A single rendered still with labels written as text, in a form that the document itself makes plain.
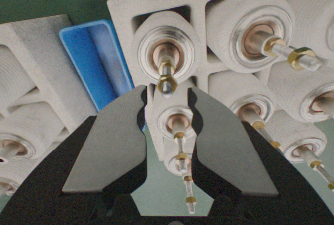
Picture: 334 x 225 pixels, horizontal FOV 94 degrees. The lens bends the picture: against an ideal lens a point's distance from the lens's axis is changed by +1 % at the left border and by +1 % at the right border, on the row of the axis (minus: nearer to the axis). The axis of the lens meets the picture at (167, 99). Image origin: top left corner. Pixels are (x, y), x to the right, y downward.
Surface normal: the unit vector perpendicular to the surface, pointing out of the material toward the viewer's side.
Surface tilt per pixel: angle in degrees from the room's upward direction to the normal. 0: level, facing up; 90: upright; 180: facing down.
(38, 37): 90
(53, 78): 90
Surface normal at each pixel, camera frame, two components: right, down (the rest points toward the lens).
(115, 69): 0.01, 0.54
